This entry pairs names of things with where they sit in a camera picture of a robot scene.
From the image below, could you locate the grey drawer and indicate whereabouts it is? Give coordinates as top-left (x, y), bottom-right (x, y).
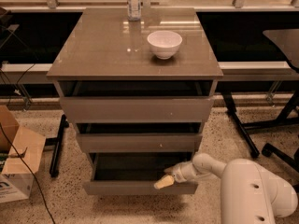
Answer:
top-left (77, 133), bottom-right (202, 153)
top-left (60, 97), bottom-right (213, 123)
top-left (83, 151), bottom-right (197, 195)

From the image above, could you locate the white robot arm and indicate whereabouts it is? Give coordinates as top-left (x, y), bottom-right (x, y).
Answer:
top-left (154, 153), bottom-right (298, 224)

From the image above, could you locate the grey bottom drawer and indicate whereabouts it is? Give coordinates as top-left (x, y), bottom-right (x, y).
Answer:
top-left (83, 151), bottom-right (197, 195)

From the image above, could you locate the black left table leg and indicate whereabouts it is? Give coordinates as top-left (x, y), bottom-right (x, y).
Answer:
top-left (45, 115), bottom-right (69, 177)

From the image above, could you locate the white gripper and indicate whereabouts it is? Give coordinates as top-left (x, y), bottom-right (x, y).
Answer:
top-left (154, 161), bottom-right (196, 189)

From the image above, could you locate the black table leg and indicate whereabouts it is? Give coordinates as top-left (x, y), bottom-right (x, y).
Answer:
top-left (221, 91), bottom-right (260, 159)
top-left (45, 115), bottom-right (69, 177)

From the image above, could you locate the grey three-drawer cabinet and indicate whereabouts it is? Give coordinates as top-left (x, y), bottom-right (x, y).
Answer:
top-left (46, 7), bottom-right (224, 179)

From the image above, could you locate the grey middle drawer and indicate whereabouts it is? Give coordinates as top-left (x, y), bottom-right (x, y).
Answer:
top-left (77, 133), bottom-right (202, 153)

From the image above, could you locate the grey top drawer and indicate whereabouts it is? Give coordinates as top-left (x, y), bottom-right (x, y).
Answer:
top-left (60, 97), bottom-right (213, 123)

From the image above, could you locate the black right table leg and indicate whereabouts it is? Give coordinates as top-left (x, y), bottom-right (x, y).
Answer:
top-left (221, 91), bottom-right (260, 159)

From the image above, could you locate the white ceramic bowl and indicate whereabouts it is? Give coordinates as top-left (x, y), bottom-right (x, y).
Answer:
top-left (147, 31), bottom-right (182, 60)

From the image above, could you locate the black floor cable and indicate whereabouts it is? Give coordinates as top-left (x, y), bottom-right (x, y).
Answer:
top-left (0, 121), bottom-right (57, 224)

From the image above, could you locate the open cardboard box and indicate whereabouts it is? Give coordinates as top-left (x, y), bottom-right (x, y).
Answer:
top-left (0, 105), bottom-right (46, 203)

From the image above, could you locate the black office chair base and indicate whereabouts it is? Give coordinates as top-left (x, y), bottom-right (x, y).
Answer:
top-left (261, 142), bottom-right (299, 194)

